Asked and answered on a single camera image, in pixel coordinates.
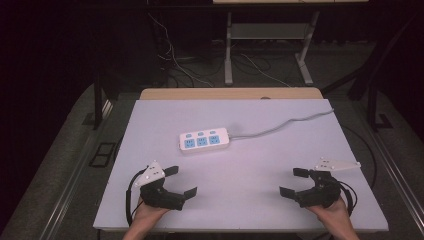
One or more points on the black rectangular floor frame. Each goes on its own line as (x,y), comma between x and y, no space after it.
(101,155)

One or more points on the white power strip blue sockets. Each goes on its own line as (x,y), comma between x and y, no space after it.
(204,149)

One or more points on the person's left hand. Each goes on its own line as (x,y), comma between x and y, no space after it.
(146,215)

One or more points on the person's right hand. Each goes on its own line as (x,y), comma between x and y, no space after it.
(333,215)

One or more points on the black metal stand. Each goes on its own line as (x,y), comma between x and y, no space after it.
(97,106)
(372,100)

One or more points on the grey metal desk frame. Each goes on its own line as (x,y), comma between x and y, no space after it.
(228,50)

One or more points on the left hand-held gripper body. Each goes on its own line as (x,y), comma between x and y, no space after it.
(159,196)

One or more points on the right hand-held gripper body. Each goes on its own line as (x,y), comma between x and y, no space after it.
(321,195)

